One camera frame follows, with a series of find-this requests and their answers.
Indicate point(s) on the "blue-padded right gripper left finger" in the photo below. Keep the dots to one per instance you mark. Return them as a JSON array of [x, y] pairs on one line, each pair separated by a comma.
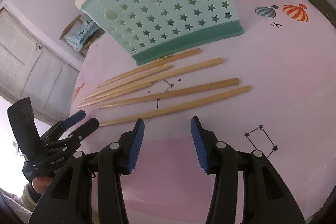
[[68, 197]]

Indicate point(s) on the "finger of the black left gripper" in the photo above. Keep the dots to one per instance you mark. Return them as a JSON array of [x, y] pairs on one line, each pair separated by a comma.
[[84, 130]]

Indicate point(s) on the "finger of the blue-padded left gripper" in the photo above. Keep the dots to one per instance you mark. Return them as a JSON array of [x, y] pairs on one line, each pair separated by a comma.
[[60, 127]]

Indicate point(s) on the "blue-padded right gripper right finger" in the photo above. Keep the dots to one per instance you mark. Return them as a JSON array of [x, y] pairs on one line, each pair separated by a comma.
[[267, 199]]

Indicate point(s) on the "wooden chopstick four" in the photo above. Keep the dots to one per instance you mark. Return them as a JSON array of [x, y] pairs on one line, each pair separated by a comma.
[[116, 94]]

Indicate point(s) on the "wooden chopstick five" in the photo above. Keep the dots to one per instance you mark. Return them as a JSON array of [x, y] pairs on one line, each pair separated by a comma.
[[175, 93]]

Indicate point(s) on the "wooden chopstick six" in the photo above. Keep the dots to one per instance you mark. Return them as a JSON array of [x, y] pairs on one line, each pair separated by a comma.
[[179, 108]]

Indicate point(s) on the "wooden chopstick three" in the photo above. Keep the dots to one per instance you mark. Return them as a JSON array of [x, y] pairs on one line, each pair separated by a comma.
[[165, 75]]

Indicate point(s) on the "person's left hand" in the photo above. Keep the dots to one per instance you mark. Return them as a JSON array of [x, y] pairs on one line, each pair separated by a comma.
[[41, 183]]

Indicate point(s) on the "white door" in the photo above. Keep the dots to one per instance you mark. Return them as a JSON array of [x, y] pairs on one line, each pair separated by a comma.
[[30, 69]]

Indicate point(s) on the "wooden chair with cloth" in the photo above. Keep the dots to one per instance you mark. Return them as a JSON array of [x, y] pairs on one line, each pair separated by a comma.
[[80, 34]]

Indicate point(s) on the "pink patterned tablecloth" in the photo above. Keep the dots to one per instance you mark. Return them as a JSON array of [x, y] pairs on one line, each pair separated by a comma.
[[287, 56]]

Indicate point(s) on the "teal star-cutout utensil holder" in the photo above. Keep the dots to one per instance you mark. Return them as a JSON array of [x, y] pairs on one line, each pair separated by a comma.
[[151, 29]]

